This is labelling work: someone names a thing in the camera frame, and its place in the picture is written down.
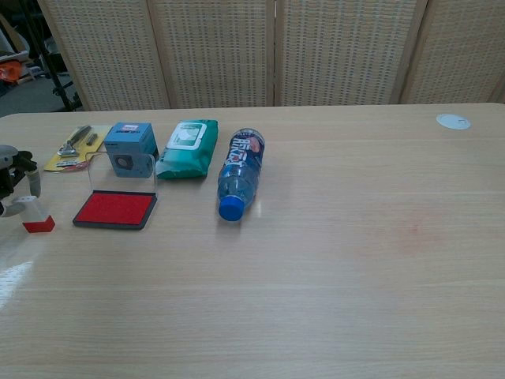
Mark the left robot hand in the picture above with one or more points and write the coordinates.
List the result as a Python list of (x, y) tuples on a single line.
[(8, 177)]

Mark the water bottle with blue cap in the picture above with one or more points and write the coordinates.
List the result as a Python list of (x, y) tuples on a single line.
[(238, 173)]

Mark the orange object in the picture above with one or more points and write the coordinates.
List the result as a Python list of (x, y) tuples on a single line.
[(8, 72)]

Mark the razor in yellow blister pack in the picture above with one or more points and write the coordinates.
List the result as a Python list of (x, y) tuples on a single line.
[(63, 158)]

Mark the white red stamp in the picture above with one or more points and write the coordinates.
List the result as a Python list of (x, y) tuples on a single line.
[(37, 221)]

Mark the green wet wipes pack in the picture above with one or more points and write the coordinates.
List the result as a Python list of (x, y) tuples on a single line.
[(185, 158)]

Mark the woven wooden folding screen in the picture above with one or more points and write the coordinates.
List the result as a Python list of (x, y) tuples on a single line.
[(221, 51)]

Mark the blue cardboard box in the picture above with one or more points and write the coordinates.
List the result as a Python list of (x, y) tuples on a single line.
[(130, 138)]

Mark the black tripod stand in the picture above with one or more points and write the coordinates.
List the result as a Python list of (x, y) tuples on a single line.
[(59, 85)]

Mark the red ink pad clear lid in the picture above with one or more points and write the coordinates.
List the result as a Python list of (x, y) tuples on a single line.
[(114, 209)]

